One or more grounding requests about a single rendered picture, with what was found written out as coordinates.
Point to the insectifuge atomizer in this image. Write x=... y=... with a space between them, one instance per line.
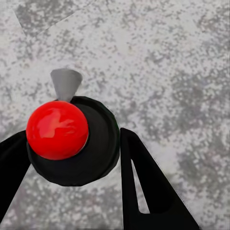
x=74 y=140

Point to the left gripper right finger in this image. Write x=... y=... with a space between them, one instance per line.
x=167 y=211

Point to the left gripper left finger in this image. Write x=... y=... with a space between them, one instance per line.
x=14 y=163

